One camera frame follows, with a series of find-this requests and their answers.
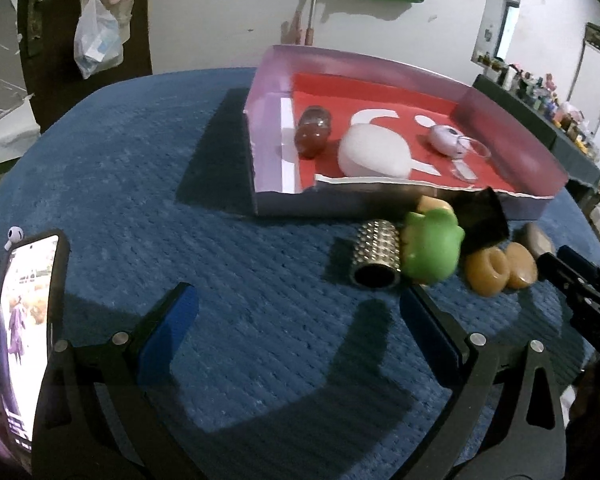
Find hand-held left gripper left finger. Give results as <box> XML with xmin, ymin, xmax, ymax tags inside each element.
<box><xmin>32</xmin><ymin>282</ymin><xmax>201</xmax><ymax>480</ymax></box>

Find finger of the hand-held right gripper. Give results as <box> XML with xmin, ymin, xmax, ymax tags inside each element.
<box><xmin>536</xmin><ymin>251</ymin><xmax>600</xmax><ymax>321</ymax></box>
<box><xmin>557</xmin><ymin>244</ymin><xmax>600</xmax><ymax>288</ymax></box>

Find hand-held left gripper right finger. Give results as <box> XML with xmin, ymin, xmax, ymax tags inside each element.
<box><xmin>400</xmin><ymin>285</ymin><xmax>567</xmax><ymax>480</ymax></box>

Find green frog toy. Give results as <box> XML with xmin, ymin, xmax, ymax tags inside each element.
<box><xmin>400</xmin><ymin>195</ymin><xmax>466</xmax><ymax>287</ymax></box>

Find studded metal cylinder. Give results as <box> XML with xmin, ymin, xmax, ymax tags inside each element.
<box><xmin>350</xmin><ymin>219</ymin><xmax>402</xmax><ymax>290</ymax></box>

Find black cylinder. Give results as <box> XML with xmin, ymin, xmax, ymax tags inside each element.
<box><xmin>452</xmin><ymin>186</ymin><xmax>511</xmax><ymax>256</ymax></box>

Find clear plastic capsule half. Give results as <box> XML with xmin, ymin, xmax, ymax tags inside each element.
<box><xmin>455</xmin><ymin>135</ymin><xmax>492</xmax><ymax>161</ymax></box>

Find white oval case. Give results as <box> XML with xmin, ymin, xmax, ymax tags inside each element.
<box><xmin>337</xmin><ymin>124</ymin><xmax>413</xmax><ymax>179</ymax></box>

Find pink oval device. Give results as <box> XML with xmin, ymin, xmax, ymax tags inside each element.
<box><xmin>428</xmin><ymin>125</ymin><xmax>468</xmax><ymax>157</ymax></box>

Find red-brown ball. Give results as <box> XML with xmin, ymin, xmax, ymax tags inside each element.
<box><xmin>294</xmin><ymin>106</ymin><xmax>335</xmax><ymax>157</ymax></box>

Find pink cardboard box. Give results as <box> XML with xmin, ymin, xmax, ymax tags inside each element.
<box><xmin>242</xmin><ymin>45</ymin><xmax>570</xmax><ymax>220</ymax></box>

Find black smartphone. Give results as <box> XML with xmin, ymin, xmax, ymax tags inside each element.
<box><xmin>0</xmin><ymin>229</ymin><xmax>72</xmax><ymax>476</ymax></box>

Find row of bottles and figurines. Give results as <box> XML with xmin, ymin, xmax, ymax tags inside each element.
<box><xmin>477</xmin><ymin>52</ymin><xmax>600</xmax><ymax>156</ymax></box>

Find crumpled white sheet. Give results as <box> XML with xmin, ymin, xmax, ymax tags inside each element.
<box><xmin>0</xmin><ymin>92</ymin><xmax>41</xmax><ymax>171</ymax></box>

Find dark brown door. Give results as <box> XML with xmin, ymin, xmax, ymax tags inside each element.
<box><xmin>17</xmin><ymin>0</ymin><xmax>153</xmax><ymax>133</ymax></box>

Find clear plastic bag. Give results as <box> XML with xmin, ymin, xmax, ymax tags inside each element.
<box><xmin>74</xmin><ymin>0</ymin><xmax>131</xmax><ymax>80</ymax></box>

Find white and pink stick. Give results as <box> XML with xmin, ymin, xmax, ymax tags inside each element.
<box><xmin>285</xmin><ymin>0</ymin><xmax>323</xmax><ymax>47</ymax></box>

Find metal door handle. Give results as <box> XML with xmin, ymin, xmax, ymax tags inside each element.
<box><xmin>27</xmin><ymin>0</ymin><xmax>63</xmax><ymax>58</ymax></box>

